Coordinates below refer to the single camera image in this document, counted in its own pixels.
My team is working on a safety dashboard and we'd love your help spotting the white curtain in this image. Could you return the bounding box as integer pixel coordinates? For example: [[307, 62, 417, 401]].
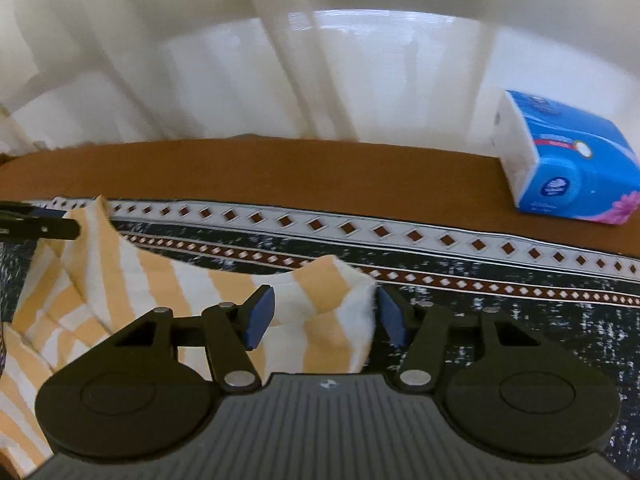
[[1, 0, 639, 155]]

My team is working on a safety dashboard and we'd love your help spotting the patterned dark table mat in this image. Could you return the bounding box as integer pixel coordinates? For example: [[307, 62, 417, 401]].
[[0, 195, 640, 478]]

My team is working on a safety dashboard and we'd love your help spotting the blue tissue pack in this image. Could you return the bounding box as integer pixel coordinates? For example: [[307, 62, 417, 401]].
[[492, 90, 639, 226]]

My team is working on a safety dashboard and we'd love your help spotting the orange white striped garment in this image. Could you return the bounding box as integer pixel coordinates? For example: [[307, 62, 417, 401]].
[[1, 197, 375, 478]]

